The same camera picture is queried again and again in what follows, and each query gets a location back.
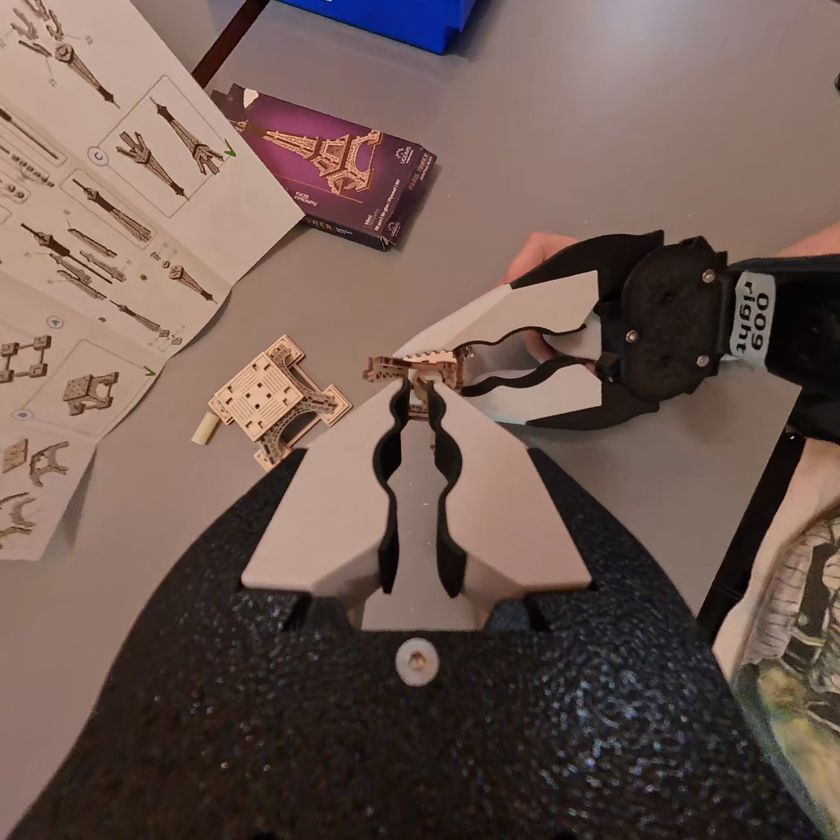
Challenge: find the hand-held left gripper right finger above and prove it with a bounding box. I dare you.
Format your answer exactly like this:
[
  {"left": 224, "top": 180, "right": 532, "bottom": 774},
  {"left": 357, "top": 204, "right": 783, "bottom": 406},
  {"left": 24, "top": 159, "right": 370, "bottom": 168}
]
[{"left": 428, "top": 382, "right": 593, "bottom": 630}]

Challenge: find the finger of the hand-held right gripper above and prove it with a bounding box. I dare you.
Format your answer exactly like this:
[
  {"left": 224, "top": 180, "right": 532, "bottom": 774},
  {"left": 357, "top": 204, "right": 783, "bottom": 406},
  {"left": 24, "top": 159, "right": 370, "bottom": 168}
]
[
  {"left": 459, "top": 357, "right": 618, "bottom": 426},
  {"left": 392, "top": 269, "right": 603, "bottom": 361}
]

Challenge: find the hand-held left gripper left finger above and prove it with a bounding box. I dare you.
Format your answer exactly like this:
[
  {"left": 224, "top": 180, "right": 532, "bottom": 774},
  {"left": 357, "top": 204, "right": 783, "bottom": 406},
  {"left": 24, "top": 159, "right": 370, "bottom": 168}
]
[{"left": 240, "top": 378, "right": 406, "bottom": 630}]

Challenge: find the person's right forearm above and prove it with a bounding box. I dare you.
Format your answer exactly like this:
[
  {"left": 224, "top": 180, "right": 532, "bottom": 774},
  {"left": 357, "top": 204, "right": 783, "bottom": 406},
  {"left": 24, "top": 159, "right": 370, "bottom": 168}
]
[{"left": 777, "top": 222, "right": 840, "bottom": 260}]

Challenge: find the wood-edged grey desk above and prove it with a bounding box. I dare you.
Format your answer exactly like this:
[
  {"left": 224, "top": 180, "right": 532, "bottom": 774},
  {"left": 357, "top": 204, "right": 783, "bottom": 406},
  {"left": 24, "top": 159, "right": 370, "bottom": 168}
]
[{"left": 134, "top": 0, "right": 247, "bottom": 70}]

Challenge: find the person's right hand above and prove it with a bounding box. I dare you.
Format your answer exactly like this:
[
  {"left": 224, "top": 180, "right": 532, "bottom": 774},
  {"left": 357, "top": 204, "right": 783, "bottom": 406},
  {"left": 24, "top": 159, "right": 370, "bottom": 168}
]
[{"left": 504, "top": 231, "right": 580, "bottom": 290}]

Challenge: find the wooden tower base section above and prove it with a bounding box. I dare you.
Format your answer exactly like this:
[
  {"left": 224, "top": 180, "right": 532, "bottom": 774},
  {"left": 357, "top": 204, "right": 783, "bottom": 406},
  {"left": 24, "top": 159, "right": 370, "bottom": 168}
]
[{"left": 209, "top": 335, "right": 353, "bottom": 472}]

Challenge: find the purple model kit box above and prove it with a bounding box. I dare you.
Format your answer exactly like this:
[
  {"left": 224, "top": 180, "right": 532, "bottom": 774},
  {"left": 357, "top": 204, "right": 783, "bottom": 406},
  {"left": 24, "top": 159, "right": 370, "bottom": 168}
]
[{"left": 210, "top": 82, "right": 437, "bottom": 252}]

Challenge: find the white printed t-shirt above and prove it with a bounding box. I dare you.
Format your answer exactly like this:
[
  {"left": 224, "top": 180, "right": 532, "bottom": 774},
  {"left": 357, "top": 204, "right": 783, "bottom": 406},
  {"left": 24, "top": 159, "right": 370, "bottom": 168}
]
[{"left": 712, "top": 436, "right": 840, "bottom": 840}]

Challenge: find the blue plastic bin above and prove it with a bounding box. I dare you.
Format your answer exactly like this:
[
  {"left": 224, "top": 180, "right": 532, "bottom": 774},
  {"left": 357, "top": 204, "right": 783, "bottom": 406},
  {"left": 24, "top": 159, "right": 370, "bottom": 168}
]
[{"left": 281, "top": 0, "right": 481, "bottom": 56}]

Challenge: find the folded assembly diagram sheet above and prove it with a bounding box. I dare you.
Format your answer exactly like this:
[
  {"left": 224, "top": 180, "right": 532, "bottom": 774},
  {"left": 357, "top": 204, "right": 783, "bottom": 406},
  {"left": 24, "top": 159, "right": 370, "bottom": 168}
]
[{"left": 0, "top": 0, "right": 308, "bottom": 562}]

